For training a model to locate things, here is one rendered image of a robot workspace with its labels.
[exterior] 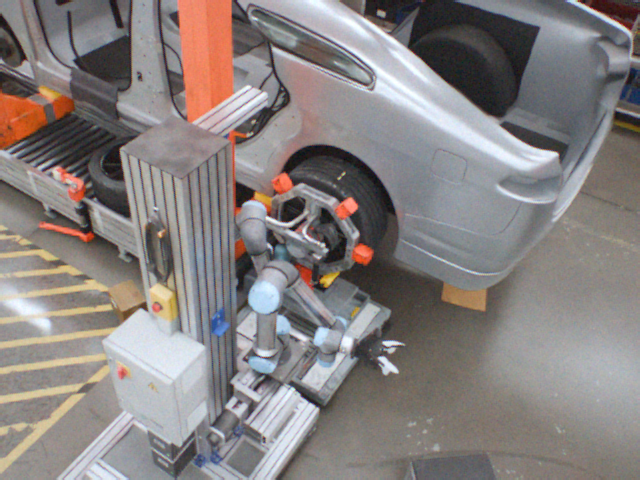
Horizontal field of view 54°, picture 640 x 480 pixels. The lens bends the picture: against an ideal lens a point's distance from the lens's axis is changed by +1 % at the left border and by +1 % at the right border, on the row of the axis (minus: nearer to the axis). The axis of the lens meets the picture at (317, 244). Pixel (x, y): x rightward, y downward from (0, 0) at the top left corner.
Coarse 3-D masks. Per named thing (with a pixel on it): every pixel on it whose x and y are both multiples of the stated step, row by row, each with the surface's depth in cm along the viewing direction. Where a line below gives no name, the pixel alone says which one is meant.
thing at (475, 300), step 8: (448, 288) 437; (456, 288) 437; (448, 296) 431; (456, 296) 432; (464, 296) 432; (472, 296) 433; (480, 296) 434; (456, 304) 426; (464, 304) 427; (472, 304) 428; (480, 304) 428
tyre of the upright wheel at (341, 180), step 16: (304, 160) 354; (320, 160) 342; (336, 160) 339; (288, 176) 340; (304, 176) 332; (320, 176) 328; (336, 176) 329; (352, 176) 333; (336, 192) 326; (352, 192) 327; (368, 192) 333; (368, 208) 330; (384, 208) 341; (368, 224) 330; (384, 224) 345; (368, 240) 334
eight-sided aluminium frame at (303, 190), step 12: (288, 192) 334; (300, 192) 328; (312, 192) 329; (276, 204) 345; (324, 204) 324; (336, 204) 323; (276, 216) 351; (336, 216) 324; (348, 216) 327; (348, 228) 325; (348, 240) 329; (348, 252) 335; (312, 264) 359; (324, 264) 359; (336, 264) 349; (348, 264) 340
